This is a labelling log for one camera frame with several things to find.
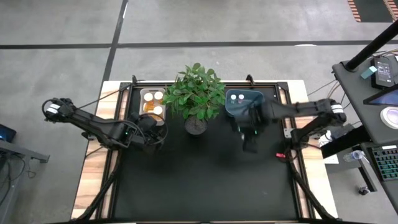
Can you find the black cable bundle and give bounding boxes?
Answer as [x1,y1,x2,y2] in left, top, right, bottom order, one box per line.
[287,149,338,223]
[73,155,122,223]

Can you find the dark teal plastic bin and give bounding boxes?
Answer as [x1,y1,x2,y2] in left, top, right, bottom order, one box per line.
[224,88,266,118]

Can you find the white plastic bin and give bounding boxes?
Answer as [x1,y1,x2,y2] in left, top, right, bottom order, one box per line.
[139,88,167,126]

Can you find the black round pole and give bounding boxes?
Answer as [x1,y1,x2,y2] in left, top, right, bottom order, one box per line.
[345,20,398,72]

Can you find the small teal block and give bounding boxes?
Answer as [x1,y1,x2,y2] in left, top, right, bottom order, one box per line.
[360,65,378,80]

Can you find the black power supply box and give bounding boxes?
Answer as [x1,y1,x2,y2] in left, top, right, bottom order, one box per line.
[370,55,398,91]

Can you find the white paper sheet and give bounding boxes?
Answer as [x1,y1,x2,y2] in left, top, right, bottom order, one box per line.
[323,154,340,165]

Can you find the light grey floor cable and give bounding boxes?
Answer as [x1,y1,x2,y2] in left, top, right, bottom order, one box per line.
[307,79,340,97]

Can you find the left gripper black cable loop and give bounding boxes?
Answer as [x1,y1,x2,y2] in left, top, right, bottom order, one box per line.
[138,112,169,147]

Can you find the black tablet screen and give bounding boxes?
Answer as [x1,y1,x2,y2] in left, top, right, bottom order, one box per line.
[363,83,398,106]

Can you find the thin black cable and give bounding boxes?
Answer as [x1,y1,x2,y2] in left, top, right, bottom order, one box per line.
[76,84,133,110]

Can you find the clear plastic water bottle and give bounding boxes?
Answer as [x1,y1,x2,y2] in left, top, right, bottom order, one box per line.
[343,149,368,162]

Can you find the black mat orange striped edges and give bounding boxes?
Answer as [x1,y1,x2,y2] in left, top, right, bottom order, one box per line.
[347,0,398,23]

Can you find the dark grey desk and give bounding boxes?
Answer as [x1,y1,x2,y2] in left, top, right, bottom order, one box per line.
[331,46,398,215]

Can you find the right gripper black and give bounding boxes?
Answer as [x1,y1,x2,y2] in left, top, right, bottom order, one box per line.
[229,102,271,153]

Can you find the device with blue screen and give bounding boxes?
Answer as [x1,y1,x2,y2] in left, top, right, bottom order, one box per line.
[0,123,17,143]

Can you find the white round disc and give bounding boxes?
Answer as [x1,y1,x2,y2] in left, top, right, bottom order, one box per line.
[379,106,398,130]

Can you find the green potted plant black pot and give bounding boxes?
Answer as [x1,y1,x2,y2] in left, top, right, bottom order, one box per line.
[161,62,227,136]

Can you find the grey metal desk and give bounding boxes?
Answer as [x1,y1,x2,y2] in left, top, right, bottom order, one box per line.
[0,139,50,224]

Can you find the black metal table frame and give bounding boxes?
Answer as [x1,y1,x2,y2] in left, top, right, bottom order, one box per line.
[101,81,307,223]

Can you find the backlit black keyboard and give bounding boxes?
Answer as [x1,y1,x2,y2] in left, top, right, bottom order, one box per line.
[368,144,398,182]

